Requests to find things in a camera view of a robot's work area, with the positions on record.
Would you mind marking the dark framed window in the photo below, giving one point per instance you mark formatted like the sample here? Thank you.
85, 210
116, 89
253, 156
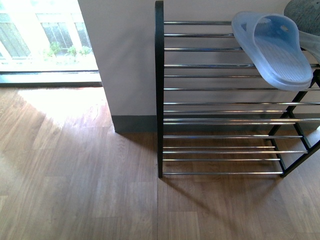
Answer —
45, 43

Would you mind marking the black metal shoe rack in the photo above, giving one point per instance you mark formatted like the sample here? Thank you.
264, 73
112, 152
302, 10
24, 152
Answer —
216, 115

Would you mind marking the grey knit sneaker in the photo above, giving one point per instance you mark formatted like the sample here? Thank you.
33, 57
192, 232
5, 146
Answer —
305, 14

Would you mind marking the light blue slide sandal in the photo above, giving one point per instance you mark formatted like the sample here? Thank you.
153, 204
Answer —
272, 43
311, 43

